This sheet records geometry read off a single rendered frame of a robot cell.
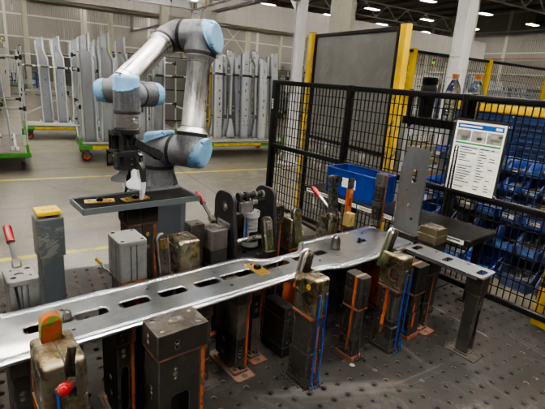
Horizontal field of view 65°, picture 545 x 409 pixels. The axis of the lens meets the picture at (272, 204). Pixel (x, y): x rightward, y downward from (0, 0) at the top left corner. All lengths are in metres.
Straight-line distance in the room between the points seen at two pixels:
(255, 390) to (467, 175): 1.22
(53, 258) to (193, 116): 0.68
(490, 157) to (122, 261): 1.42
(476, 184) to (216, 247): 1.11
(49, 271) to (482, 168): 1.60
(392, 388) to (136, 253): 0.84
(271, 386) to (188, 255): 0.45
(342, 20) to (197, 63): 7.56
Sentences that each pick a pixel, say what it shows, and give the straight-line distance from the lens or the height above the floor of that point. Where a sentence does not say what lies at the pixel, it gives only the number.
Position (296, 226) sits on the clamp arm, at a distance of 1.55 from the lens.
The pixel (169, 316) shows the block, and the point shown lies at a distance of 1.00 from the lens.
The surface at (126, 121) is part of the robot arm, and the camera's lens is 1.31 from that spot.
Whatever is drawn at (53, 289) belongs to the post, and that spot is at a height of 0.93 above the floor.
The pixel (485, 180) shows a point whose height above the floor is 1.22.
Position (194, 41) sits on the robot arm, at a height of 1.66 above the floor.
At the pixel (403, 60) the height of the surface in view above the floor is 1.75.
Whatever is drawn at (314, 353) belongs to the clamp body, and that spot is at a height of 0.82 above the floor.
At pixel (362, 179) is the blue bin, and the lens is 2.02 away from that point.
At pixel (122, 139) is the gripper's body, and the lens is 1.32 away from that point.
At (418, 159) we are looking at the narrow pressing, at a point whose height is 1.30.
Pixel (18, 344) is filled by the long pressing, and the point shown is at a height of 1.00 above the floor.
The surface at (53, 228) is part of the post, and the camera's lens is 1.32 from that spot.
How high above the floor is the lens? 1.55
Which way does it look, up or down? 16 degrees down
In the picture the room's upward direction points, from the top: 4 degrees clockwise
